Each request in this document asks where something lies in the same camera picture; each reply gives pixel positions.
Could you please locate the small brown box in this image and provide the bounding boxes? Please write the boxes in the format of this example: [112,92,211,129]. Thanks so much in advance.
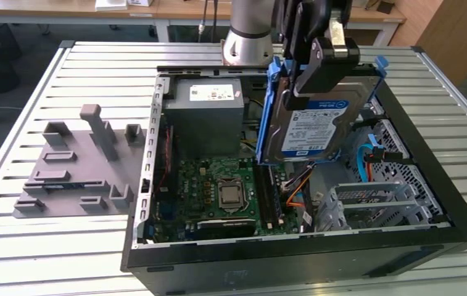
[375,0,395,15]

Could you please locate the blue data wire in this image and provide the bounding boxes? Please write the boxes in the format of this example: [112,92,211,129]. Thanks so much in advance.
[356,134,381,184]

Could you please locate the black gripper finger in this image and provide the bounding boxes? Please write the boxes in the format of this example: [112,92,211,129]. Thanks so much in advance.
[284,17,360,111]

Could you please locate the grey power supply unit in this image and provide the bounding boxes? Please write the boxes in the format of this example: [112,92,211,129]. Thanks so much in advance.
[163,77,245,160]

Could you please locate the wooden desk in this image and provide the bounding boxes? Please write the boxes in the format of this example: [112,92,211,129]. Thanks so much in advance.
[0,0,407,47]

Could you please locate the orange disk power wire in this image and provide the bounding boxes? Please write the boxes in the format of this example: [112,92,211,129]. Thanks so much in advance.
[285,147,387,208]

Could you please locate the grey parts rack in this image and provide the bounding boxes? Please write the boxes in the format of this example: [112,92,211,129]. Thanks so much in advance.
[12,104,149,220]

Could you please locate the black PC case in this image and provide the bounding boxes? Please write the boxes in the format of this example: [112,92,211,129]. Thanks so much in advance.
[120,64,467,296]

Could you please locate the black RAM stick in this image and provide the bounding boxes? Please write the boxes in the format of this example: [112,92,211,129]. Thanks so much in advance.
[267,166,287,228]
[255,165,269,229]

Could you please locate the wooden cabinet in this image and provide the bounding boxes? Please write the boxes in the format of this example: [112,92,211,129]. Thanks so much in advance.
[388,0,467,86]

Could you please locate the green motherboard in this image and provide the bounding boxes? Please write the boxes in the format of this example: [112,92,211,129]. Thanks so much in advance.
[145,155,304,243]

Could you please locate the silver CPU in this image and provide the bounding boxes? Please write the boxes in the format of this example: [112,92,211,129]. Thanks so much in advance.
[219,184,244,206]

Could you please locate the hard disk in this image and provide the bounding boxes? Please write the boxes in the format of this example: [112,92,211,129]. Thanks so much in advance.
[255,55,388,167]

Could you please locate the metal disk bay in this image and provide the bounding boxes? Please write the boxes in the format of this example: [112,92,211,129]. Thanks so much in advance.
[315,181,451,232]

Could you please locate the black graphics card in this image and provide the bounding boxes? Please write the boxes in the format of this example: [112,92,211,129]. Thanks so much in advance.
[195,217,257,240]

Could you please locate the black wire bundle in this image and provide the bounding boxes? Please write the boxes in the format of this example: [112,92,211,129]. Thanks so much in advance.
[281,160,320,192]

